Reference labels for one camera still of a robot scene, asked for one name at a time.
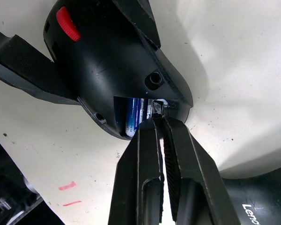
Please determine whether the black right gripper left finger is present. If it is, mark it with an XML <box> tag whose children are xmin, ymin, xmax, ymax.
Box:
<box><xmin>107</xmin><ymin>118</ymin><xmax>165</xmax><ymax>225</ymax></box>

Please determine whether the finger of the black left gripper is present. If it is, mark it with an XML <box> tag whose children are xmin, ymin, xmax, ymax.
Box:
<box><xmin>113</xmin><ymin>0</ymin><xmax>162</xmax><ymax>50</ymax></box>
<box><xmin>0</xmin><ymin>24</ymin><xmax>80</xmax><ymax>105</ymax></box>

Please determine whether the black mouse base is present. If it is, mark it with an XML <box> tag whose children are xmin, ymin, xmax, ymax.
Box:
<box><xmin>43</xmin><ymin>0</ymin><xmax>194</xmax><ymax>141</ymax></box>

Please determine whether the dark robot body housing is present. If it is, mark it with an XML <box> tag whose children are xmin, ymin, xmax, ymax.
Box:
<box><xmin>0</xmin><ymin>132</ymin><xmax>66</xmax><ymax>225</ymax></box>

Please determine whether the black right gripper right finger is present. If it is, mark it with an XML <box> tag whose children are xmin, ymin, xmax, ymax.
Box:
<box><xmin>155</xmin><ymin>115</ymin><xmax>241</xmax><ymax>225</ymax></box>

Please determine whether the blue AA battery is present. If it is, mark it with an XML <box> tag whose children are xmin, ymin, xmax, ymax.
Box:
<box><xmin>125</xmin><ymin>97</ymin><xmax>153</xmax><ymax>138</ymax></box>

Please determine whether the black Lenovo mouse cover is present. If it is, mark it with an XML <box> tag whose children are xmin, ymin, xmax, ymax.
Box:
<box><xmin>218</xmin><ymin>161</ymin><xmax>281</xmax><ymax>225</ymax></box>

